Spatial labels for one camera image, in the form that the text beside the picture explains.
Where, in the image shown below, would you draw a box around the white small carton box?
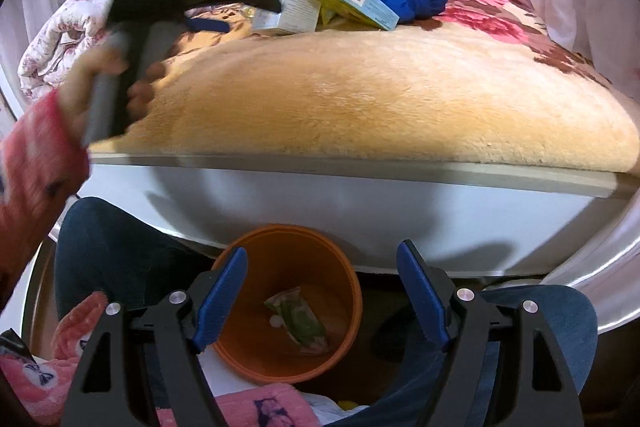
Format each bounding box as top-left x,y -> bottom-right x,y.
252,0 -> 321,35

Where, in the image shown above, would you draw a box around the pink left sleeve forearm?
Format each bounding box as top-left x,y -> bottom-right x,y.
1,91 -> 89,306

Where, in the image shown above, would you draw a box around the orange plastic trash bin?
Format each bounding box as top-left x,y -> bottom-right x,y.
214,225 -> 362,384

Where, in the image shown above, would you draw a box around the person's left hand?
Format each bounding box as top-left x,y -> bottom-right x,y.
58,46 -> 166,142

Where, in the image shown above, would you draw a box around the white pink floral quilt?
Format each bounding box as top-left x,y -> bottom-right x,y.
17,0 -> 113,102

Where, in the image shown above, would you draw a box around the person's left leg jeans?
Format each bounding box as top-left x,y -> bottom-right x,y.
54,197 -> 214,319

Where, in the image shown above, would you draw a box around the green wrapper in bin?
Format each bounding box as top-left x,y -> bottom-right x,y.
264,287 -> 329,355

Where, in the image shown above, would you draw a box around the yellow floral plush blanket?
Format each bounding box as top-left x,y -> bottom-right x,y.
94,0 -> 639,174

